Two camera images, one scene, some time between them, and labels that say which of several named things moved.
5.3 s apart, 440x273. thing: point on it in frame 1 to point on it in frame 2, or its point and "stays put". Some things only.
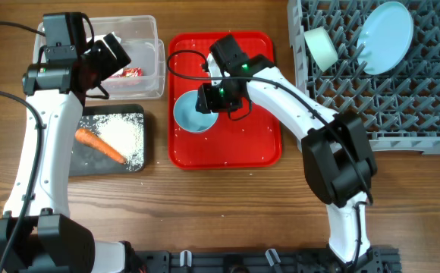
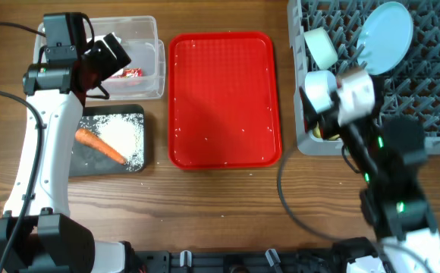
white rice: [124, 131] stays put
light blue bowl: [187, 116] to [319, 85]
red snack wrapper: [128, 72] stays put
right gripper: [203, 100] to [316, 114]
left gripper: [111, 64] stays put
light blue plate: [387, 33] stays put
